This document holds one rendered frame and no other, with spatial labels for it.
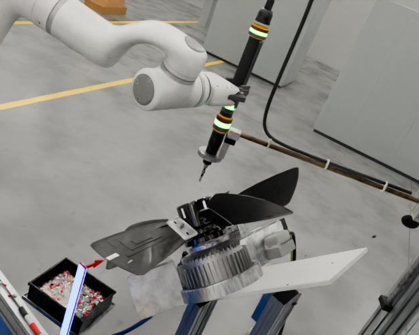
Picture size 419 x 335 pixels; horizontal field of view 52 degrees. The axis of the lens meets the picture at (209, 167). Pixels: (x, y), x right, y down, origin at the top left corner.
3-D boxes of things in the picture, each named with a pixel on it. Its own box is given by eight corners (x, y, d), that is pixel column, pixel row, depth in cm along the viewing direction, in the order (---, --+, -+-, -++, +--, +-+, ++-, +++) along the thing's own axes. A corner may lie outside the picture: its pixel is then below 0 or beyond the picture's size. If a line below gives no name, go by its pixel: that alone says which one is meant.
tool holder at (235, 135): (229, 157, 122) (241, 127, 117) (227, 168, 115) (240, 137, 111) (199, 146, 121) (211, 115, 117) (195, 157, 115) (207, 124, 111)
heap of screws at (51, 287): (106, 302, 143) (108, 294, 141) (76, 328, 131) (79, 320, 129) (62, 272, 147) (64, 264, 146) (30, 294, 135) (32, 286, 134)
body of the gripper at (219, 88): (173, 93, 100) (204, 92, 109) (204, 113, 95) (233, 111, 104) (183, 62, 97) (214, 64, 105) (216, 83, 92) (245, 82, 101)
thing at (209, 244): (235, 234, 140) (233, 228, 141) (220, 244, 128) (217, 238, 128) (198, 246, 146) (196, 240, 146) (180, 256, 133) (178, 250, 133)
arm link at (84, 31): (90, -40, 85) (217, 48, 88) (65, 28, 94) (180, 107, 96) (66, -35, 78) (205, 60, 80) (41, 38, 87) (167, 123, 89)
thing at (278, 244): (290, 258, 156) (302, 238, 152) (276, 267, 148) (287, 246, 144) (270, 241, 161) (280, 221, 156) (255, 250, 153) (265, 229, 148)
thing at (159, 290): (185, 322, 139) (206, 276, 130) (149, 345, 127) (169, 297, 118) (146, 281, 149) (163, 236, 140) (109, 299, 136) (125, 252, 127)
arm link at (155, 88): (187, 57, 93) (168, 90, 98) (141, 54, 83) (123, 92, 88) (210, 83, 90) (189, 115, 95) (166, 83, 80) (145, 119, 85)
